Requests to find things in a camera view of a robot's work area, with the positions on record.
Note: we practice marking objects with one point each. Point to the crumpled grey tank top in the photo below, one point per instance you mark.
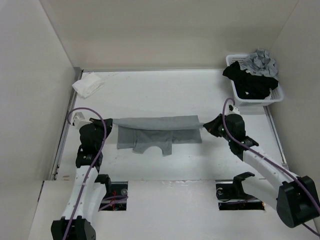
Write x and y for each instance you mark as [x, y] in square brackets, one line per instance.
[260, 63]

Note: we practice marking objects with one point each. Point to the folded white tank top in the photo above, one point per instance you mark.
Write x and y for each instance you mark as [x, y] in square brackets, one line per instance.
[88, 85]

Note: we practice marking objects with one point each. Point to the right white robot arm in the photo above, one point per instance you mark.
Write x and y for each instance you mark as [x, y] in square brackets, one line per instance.
[294, 198]

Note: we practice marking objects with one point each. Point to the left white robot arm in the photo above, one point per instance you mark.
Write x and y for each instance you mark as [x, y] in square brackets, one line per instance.
[89, 188]

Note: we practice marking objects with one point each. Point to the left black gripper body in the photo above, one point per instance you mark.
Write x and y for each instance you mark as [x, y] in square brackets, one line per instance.
[99, 129]

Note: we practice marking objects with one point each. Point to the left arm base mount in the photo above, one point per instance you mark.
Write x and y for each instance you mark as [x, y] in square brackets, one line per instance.
[116, 199]

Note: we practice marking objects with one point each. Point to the black tank top in basket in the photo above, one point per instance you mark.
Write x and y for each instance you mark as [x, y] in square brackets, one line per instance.
[249, 86]

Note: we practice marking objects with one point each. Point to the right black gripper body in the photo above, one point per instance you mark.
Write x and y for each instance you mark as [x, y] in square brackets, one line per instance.
[216, 128]

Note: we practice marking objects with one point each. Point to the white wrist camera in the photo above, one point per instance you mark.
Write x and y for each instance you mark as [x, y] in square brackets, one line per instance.
[232, 109]
[79, 120]

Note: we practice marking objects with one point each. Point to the white plastic laundry basket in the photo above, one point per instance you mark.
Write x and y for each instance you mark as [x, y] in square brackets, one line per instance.
[277, 95]

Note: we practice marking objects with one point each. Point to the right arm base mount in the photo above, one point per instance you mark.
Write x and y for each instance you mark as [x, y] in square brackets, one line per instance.
[231, 196]

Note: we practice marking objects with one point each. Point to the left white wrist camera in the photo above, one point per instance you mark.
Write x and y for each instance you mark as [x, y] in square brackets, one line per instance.
[79, 120]

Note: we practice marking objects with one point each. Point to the grey tank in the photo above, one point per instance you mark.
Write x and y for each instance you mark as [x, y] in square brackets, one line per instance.
[142, 133]
[260, 63]

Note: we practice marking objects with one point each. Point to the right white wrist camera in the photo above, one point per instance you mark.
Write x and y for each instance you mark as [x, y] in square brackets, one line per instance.
[232, 109]

